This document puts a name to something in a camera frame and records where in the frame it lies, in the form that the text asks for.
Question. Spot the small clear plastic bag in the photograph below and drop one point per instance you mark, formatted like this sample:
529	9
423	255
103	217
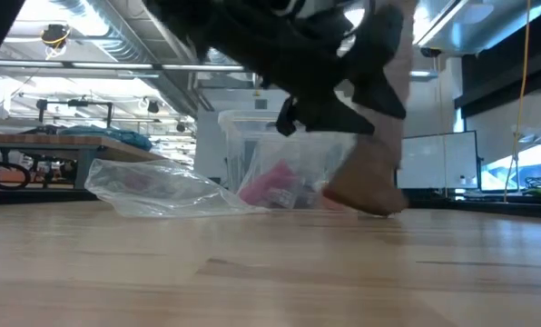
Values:
311	154

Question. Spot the dark packaged bandage roll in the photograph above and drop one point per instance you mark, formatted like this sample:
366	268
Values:
309	197

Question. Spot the clear plastic storage bin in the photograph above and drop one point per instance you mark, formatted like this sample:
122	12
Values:
248	141

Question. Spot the long ceiling strip light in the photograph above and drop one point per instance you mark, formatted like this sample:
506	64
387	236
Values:
116	66

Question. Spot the computer monitor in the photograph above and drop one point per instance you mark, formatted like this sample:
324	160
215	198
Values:
534	168

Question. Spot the black camera rig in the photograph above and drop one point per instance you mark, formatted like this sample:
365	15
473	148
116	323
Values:
75	103

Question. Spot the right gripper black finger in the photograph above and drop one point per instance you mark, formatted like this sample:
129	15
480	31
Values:
377	95

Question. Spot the wooden workbench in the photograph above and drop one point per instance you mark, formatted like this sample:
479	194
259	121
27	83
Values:
48	141

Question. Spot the white board with black frame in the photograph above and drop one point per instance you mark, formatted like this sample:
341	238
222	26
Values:
438	159

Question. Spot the teal cloth bundle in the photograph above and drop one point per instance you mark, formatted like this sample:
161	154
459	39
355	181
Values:
116	135

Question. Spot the tan elastic bandage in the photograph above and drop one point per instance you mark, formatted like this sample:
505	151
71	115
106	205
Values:
366	181

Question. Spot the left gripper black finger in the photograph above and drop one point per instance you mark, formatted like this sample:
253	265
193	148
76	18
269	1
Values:
329	113

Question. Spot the large crumpled clear plastic bag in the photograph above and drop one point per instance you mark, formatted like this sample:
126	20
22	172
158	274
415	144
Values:
161	191

